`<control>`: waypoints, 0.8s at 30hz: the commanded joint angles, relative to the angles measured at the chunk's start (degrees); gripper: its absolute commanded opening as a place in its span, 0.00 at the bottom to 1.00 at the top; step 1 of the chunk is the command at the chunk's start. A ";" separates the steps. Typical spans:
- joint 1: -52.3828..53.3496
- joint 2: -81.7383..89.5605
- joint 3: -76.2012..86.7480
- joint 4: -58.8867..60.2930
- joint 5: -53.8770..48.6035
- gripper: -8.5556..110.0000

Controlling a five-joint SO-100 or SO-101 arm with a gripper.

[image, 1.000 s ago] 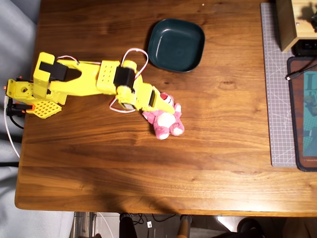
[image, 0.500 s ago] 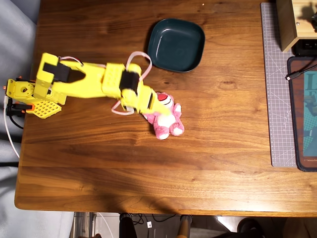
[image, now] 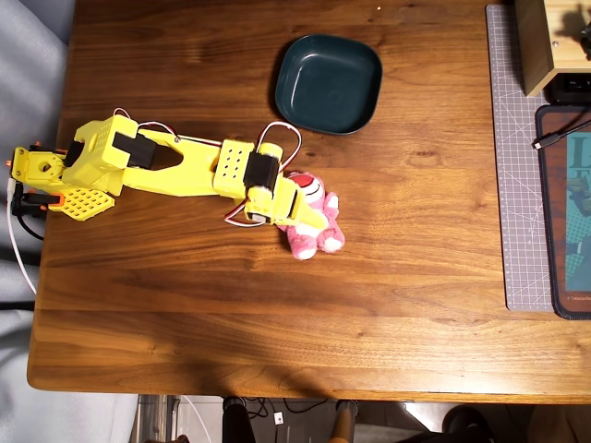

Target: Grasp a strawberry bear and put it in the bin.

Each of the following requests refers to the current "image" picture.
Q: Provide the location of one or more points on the black device under box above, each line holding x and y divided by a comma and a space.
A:
572, 90

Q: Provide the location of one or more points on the dark printed mouse pad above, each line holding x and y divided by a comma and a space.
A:
558, 231

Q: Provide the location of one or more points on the wooden leg under table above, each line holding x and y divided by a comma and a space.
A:
344, 422

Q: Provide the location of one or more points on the metal rack under table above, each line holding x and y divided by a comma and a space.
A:
157, 420

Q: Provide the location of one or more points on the dark round floor object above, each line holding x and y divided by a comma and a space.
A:
466, 424

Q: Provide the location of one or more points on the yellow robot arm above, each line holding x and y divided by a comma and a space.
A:
161, 171

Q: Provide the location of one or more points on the yellow gripper with servo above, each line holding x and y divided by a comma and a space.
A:
308, 223

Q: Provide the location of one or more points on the light wooden box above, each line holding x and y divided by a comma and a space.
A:
535, 46

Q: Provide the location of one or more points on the dark green plate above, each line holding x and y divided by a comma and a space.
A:
328, 83

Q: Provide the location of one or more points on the black post under table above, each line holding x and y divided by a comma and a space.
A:
237, 422

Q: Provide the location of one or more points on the pink strawberry bear plush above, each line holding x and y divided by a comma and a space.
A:
330, 207

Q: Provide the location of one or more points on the grey cutting mat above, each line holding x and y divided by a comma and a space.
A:
517, 184

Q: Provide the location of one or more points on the small white plug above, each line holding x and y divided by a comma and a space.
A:
278, 418

